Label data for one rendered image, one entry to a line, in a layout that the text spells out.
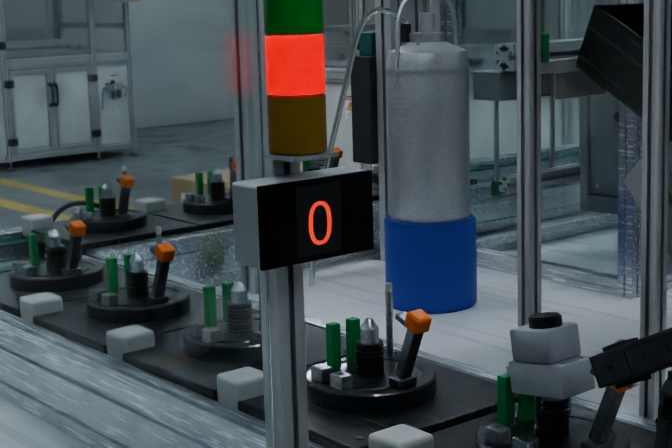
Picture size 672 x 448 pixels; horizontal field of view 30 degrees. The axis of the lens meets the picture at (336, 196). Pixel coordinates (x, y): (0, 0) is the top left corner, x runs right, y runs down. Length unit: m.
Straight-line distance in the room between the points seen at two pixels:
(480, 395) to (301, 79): 0.45
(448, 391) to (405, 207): 0.76
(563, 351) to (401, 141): 0.97
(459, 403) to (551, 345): 0.22
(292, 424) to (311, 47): 0.34
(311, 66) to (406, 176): 1.03
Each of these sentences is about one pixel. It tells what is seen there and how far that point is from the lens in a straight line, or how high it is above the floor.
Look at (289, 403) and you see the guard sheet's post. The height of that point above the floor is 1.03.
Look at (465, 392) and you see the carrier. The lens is 1.35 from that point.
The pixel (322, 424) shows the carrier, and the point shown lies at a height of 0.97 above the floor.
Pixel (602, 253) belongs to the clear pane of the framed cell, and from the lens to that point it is 2.24.
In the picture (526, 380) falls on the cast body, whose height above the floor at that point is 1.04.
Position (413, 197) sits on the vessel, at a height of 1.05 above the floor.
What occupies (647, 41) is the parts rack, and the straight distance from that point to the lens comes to 1.28.
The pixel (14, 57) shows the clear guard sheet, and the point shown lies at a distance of 0.97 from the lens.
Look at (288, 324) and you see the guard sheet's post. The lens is 1.11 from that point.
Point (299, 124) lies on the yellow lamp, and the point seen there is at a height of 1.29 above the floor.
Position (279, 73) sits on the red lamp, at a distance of 1.05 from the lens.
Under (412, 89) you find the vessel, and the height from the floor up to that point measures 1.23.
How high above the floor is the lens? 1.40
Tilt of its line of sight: 9 degrees down
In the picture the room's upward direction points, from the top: 2 degrees counter-clockwise
